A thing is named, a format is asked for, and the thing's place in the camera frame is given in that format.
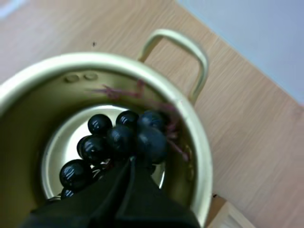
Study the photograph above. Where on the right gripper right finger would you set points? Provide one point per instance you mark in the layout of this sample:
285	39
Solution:
152	204

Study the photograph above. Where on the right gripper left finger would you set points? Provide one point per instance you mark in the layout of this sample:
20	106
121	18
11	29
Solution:
78	209

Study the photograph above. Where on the bunch of dark toy grapes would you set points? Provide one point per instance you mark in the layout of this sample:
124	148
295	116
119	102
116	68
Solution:
123	137

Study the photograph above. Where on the shallow wooden tray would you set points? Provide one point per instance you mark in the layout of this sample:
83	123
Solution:
228	213

